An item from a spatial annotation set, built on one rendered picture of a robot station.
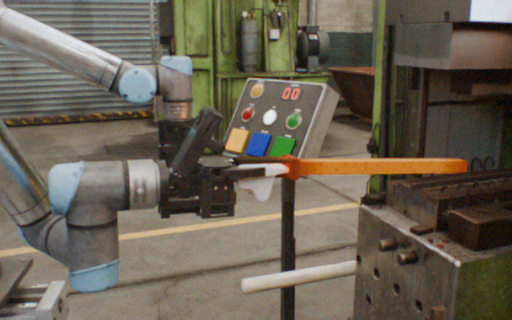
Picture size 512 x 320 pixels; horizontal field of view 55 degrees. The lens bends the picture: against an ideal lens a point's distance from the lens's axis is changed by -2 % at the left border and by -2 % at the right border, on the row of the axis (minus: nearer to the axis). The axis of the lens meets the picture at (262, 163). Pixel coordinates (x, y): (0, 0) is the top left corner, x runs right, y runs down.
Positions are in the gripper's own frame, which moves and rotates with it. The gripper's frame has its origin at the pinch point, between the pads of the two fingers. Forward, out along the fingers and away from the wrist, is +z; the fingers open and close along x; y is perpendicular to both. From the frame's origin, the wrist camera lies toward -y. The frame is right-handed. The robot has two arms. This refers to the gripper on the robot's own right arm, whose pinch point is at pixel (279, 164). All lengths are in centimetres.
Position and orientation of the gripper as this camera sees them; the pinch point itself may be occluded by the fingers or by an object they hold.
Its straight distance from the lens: 83.2
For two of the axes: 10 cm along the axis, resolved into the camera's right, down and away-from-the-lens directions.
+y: -0.3, 9.8, 2.1
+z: 9.4, -0.5, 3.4
